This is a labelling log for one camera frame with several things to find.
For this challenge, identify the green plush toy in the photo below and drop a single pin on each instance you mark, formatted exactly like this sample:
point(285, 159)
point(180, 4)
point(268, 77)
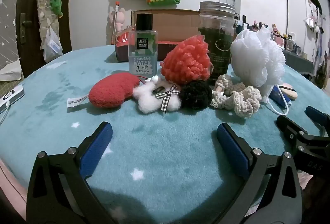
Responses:
point(56, 3)

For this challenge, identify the white fluffy plush with bow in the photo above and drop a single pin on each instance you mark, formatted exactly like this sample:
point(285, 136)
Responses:
point(148, 99)

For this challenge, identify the stick with orange cap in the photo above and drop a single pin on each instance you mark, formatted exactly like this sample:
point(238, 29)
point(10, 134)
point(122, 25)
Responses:
point(116, 17)

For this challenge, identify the orange-red bath loofah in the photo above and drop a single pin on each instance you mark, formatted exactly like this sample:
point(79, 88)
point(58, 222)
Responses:
point(187, 61)

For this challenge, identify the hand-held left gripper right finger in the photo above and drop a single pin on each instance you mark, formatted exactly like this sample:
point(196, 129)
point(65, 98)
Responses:
point(232, 151)

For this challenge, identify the white electronic device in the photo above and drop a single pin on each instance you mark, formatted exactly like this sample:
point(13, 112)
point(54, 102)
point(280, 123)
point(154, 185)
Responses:
point(10, 97)

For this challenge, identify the white bath loofah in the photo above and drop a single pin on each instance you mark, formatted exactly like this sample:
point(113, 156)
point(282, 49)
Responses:
point(257, 59)

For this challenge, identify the white refrigerator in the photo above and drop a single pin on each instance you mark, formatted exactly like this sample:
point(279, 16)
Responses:
point(296, 20)

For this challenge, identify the beige powder puff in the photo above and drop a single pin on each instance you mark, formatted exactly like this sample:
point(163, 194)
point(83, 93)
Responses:
point(290, 92)

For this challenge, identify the cluttered dark side table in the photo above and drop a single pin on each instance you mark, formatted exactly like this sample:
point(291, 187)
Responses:
point(281, 38)

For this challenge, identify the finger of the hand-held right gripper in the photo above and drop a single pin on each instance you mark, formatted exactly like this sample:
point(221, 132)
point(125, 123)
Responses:
point(290, 128)
point(315, 113)

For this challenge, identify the cardboard box with red inside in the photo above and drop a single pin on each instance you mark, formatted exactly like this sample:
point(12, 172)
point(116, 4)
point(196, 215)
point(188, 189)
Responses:
point(175, 25)

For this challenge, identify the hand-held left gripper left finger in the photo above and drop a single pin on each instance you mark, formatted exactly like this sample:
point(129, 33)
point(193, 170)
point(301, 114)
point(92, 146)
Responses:
point(100, 146)

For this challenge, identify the clear cleansing water bottle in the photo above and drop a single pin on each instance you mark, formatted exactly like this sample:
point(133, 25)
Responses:
point(143, 59)

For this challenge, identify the white paper sheet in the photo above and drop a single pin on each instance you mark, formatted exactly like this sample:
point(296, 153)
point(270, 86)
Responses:
point(10, 72)

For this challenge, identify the red heart plush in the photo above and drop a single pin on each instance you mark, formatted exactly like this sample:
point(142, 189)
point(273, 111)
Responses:
point(110, 92)

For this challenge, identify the clear plastic bag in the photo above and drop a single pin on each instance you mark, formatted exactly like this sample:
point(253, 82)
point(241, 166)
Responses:
point(52, 46)

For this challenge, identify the dark wooden door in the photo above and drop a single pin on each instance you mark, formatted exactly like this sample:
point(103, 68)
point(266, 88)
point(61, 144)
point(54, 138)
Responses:
point(67, 20)

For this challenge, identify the glass jar with metal lid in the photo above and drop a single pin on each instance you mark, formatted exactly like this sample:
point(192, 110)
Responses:
point(216, 41)

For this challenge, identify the black fluffy pompom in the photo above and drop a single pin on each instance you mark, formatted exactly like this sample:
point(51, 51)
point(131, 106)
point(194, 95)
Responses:
point(196, 95)

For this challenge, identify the cream crochet scrunchie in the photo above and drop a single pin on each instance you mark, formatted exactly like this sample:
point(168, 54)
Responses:
point(245, 102)
point(228, 82)

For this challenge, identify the pale pink plush toy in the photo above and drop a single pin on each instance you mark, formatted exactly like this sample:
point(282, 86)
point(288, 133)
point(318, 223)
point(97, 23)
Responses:
point(120, 19)

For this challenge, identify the fabric hanging organiser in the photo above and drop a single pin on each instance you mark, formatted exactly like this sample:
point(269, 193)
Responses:
point(45, 12)

